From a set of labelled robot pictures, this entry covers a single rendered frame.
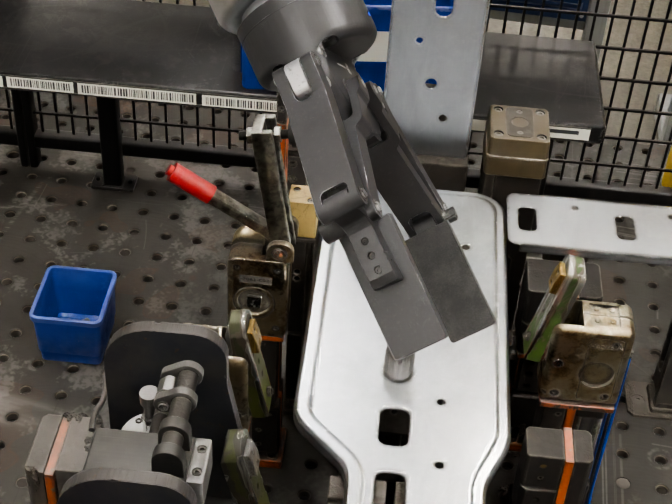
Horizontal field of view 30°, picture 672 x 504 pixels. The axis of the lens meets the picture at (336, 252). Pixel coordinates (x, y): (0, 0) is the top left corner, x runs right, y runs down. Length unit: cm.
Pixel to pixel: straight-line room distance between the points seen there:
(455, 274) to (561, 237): 78
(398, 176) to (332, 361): 61
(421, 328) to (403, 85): 96
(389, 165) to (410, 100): 84
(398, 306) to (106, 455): 47
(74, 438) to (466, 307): 51
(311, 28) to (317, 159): 10
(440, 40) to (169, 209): 64
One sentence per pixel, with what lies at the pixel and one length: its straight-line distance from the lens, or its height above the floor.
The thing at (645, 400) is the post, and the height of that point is 70.
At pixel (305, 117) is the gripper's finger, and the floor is 159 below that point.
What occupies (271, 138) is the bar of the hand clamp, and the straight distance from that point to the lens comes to 129.
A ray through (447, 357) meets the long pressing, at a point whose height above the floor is 100.
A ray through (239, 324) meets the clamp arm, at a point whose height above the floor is 111.
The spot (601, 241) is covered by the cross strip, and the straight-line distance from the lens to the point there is 155.
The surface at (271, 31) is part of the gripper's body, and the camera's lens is 71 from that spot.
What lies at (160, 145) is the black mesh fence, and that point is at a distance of 204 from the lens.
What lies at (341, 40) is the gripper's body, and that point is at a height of 160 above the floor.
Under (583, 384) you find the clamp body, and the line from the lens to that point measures 142.
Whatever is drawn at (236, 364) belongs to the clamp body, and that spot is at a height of 106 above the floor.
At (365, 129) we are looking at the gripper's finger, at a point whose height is 157.
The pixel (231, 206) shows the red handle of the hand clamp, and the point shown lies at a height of 111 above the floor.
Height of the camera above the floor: 196
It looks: 41 degrees down
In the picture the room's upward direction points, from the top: 4 degrees clockwise
